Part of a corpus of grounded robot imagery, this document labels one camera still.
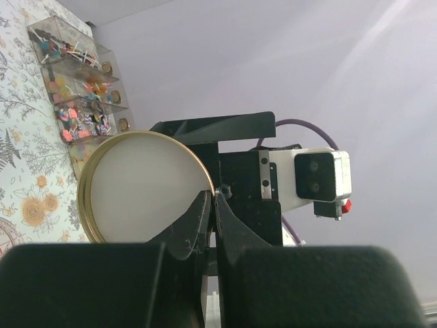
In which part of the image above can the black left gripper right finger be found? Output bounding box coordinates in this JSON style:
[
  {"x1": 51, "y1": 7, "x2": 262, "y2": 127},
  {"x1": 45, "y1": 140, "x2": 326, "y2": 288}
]
[{"x1": 214, "y1": 195, "x2": 427, "y2": 327}]

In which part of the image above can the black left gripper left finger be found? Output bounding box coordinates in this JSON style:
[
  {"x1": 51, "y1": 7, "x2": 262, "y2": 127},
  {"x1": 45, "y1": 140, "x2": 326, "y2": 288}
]
[{"x1": 1, "y1": 191, "x2": 211, "y2": 327}]

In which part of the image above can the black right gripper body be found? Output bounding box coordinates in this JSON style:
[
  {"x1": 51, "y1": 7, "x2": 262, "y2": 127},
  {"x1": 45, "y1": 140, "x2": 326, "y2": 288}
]
[{"x1": 204, "y1": 141, "x2": 284, "y2": 277}]

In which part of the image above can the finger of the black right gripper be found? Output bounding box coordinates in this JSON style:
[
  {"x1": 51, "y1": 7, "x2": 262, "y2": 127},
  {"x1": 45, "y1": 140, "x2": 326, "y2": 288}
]
[{"x1": 151, "y1": 111, "x2": 276, "y2": 144}]

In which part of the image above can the round wooden jar lid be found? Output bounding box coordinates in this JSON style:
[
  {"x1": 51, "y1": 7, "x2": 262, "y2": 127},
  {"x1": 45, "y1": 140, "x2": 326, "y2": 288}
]
[{"x1": 77, "y1": 131, "x2": 215, "y2": 243}]

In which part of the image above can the clear acrylic candy organizer box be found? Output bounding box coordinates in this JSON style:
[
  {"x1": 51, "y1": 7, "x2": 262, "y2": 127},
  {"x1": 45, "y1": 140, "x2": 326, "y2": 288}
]
[{"x1": 27, "y1": 16, "x2": 130, "y2": 176}]

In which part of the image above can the floral patterned table cloth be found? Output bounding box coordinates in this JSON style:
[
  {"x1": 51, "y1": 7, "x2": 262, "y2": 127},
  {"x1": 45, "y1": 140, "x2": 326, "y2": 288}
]
[{"x1": 1, "y1": 0, "x2": 91, "y2": 252}]

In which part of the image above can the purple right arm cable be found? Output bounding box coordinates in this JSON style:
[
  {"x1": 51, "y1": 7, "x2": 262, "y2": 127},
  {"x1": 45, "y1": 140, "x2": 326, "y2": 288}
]
[{"x1": 255, "y1": 118, "x2": 341, "y2": 247}]

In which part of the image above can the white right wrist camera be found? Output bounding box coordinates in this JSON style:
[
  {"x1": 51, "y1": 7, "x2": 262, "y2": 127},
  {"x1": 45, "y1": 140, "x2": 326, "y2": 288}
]
[{"x1": 269, "y1": 148, "x2": 352, "y2": 221}]

